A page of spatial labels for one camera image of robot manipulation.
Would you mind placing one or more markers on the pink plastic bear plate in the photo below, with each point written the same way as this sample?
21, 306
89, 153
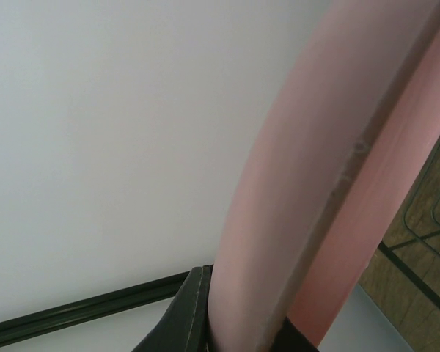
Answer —
339, 150

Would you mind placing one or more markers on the grey wire dish rack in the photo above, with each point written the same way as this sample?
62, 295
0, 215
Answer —
421, 216

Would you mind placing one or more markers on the black aluminium enclosure frame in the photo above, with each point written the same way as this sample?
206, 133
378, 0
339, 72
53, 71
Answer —
403, 280

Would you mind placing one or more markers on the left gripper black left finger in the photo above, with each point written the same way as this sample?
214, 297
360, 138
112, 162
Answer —
184, 325

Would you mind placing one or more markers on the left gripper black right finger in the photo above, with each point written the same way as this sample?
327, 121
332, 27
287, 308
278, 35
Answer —
290, 339

